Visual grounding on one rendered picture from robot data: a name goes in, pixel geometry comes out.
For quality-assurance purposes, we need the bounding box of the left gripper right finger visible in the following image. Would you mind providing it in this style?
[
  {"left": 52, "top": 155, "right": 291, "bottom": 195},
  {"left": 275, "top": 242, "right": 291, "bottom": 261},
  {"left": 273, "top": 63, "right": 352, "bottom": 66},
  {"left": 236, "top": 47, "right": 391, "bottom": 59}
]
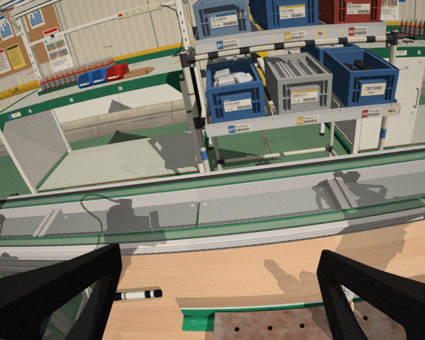
[{"left": 316, "top": 250, "right": 425, "bottom": 340}]

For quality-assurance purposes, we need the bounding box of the black and white marker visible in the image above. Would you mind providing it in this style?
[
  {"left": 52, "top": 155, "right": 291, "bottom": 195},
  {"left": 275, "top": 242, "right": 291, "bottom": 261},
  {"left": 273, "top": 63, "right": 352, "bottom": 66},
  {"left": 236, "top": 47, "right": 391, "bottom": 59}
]
[{"left": 114, "top": 289, "right": 163, "bottom": 301}]

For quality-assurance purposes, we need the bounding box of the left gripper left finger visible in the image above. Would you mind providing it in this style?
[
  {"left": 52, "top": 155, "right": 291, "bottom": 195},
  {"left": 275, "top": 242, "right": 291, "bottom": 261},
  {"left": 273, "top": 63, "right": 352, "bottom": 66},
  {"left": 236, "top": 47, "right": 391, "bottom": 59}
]
[{"left": 0, "top": 243, "right": 122, "bottom": 340}]

